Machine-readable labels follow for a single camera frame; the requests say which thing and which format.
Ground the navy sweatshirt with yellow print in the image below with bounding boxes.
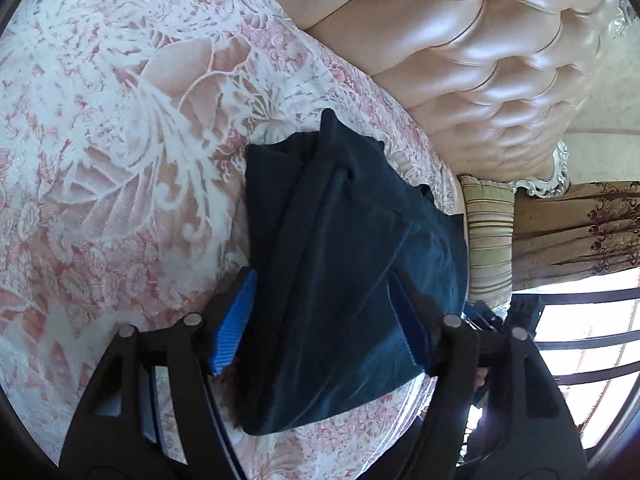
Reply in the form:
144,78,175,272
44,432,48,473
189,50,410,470
235,109,468,436

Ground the pink floral bedspread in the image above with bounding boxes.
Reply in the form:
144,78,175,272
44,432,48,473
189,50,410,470
0,0,463,466

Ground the tufted beige leather headboard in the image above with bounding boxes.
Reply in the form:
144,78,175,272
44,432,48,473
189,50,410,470
235,0,631,196

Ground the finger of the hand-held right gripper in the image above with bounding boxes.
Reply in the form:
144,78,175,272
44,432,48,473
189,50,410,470
462,299,507,332

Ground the brown patterned curtain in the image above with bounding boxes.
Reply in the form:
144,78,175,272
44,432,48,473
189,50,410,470
512,182,640,293

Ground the black window grille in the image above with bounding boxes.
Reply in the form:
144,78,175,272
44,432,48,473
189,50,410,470
510,270,640,451

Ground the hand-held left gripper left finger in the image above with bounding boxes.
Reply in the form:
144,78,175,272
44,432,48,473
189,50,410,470
62,267,258,480

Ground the striped beige cushion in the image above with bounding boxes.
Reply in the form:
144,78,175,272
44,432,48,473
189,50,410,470
460,175,516,316

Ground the carved white sofa trim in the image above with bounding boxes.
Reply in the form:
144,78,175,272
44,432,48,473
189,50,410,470
510,0,631,198

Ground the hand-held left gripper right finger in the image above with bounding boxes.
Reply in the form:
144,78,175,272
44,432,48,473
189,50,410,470
389,267,588,480

